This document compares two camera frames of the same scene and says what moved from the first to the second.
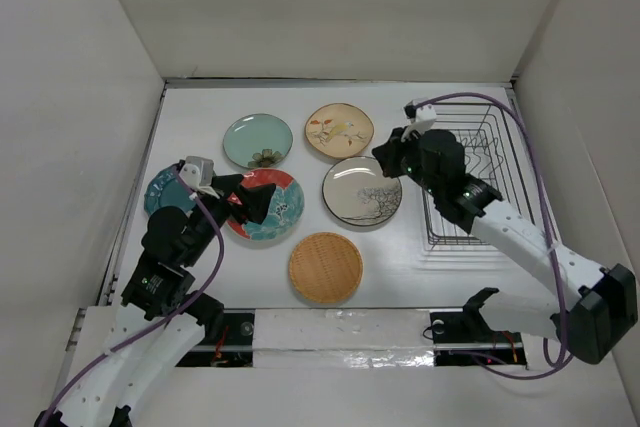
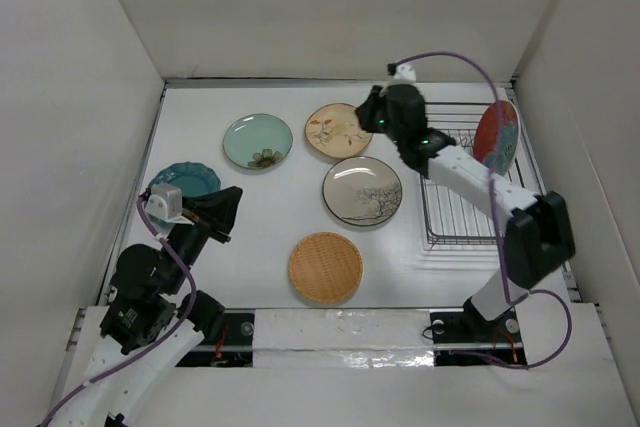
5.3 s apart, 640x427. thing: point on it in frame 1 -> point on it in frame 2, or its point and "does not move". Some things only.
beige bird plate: x=339 y=130 does not move
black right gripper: x=387 y=153 -> x=365 y=111
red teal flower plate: x=285 y=209 -> x=509 y=136
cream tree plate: x=356 y=191 does not move
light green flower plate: x=258 y=140 does not move
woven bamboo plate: x=326 y=267 does not move
